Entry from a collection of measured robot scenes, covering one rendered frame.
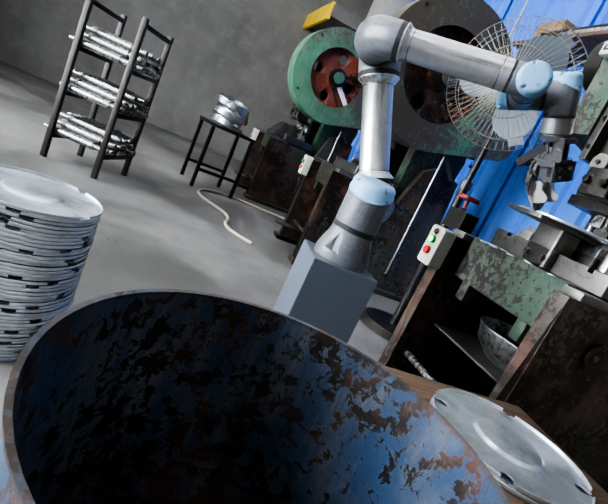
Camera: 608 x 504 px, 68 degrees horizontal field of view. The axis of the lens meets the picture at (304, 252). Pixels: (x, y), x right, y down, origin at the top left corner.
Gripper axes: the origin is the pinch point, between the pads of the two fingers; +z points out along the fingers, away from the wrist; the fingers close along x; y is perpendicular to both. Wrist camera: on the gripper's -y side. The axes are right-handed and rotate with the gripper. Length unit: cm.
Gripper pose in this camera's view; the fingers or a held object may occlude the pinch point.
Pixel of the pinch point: (534, 206)
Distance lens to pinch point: 143.3
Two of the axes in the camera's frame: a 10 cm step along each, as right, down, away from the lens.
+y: 2.9, 3.5, -8.9
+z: 0.0, 9.3, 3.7
